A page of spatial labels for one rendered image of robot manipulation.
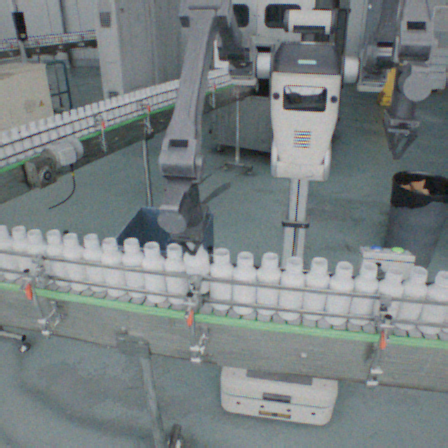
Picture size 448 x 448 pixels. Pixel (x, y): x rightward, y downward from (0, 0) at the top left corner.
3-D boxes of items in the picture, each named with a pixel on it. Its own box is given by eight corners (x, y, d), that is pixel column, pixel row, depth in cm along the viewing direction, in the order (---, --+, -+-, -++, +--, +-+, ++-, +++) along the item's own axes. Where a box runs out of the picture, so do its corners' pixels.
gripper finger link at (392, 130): (406, 154, 94) (414, 116, 90) (412, 164, 88) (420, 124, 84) (379, 151, 96) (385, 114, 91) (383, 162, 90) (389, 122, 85)
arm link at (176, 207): (205, 150, 78) (162, 148, 80) (189, 187, 70) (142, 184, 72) (210, 197, 87) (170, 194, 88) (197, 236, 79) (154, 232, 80)
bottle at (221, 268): (237, 304, 107) (239, 252, 98) (220, 315, 103) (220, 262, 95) (222, 294, 111) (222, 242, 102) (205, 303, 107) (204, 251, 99)
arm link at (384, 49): (388, 49, 121) (371, 49, 122) (396, 34, 111) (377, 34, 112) (387, 77, 121) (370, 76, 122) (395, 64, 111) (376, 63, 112)
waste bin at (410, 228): (380, 273, 284) (398, 192, 252) (373, 241, 322) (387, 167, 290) (442, 279, 276) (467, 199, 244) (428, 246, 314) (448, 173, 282)
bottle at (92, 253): (113, 280, 116) (104, 231, 108) (108, 293, 111) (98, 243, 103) (93, 280, 116) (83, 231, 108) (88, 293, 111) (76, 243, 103)
